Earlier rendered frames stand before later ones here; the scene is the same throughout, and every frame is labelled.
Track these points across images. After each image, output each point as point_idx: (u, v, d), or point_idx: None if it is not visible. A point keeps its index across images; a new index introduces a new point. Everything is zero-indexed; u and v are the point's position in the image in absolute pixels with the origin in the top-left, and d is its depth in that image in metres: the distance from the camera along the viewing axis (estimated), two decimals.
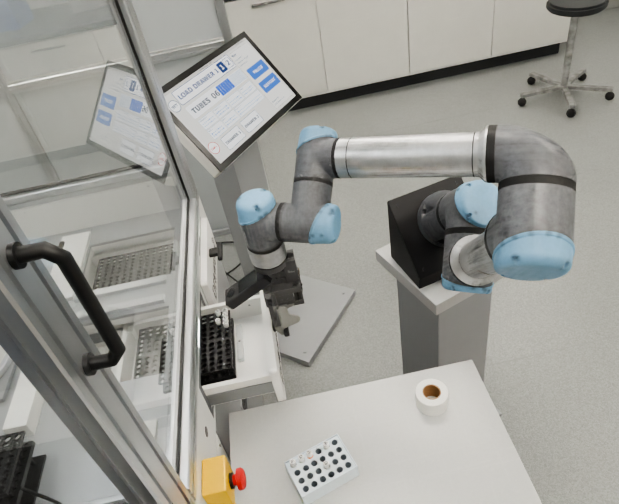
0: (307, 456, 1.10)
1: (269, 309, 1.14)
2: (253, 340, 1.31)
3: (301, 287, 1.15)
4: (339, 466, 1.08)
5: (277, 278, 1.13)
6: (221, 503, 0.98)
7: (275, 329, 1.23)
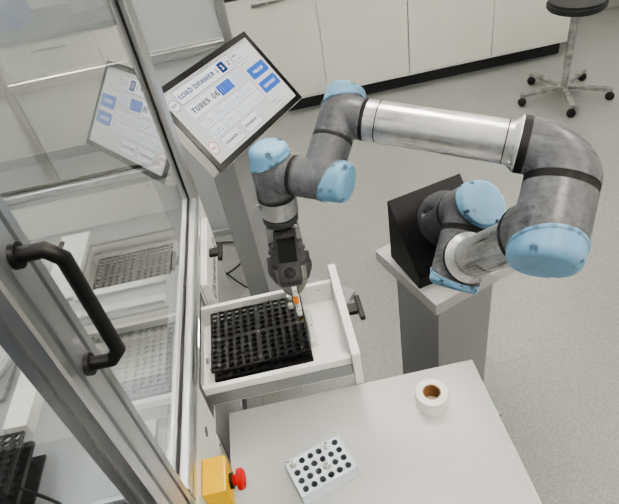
0: (296, 295, 1.20)
1: (309, 256, 1.12)
2: (324, 324, 1.31)
3: None
4: (339, 466, 1.08)
5: (289, 228, 1.11)
6: (221, 503, 0.98)
7: (350, 312, 1.23)
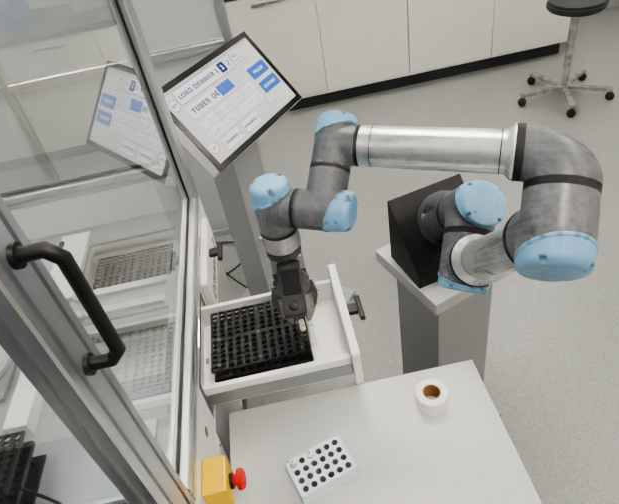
0: (307, 456, 1.10)
1: (313, 284, 1.13)
2: (324, 324, 1.31)
3: None
4: (339, 466, 1.08)
5: (293, 259, 1.12)
6: (221, 503, 0.98)
7: (350, 312, 1.23)
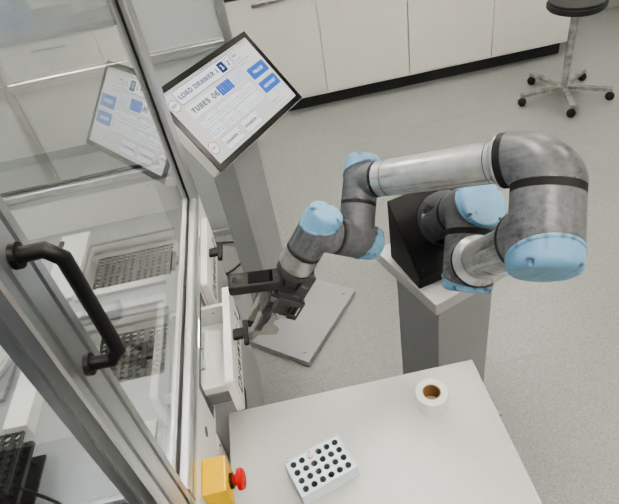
0: (307, 456, 1.10)
1: (266, 311, 1.14)
2: (216, 348, 1.31)
3: None
4: (339, 466, 1.08)
5: (288, 287, 1.15)
6: (221, 503, 0.98)
7: (235, 338, 1.23)
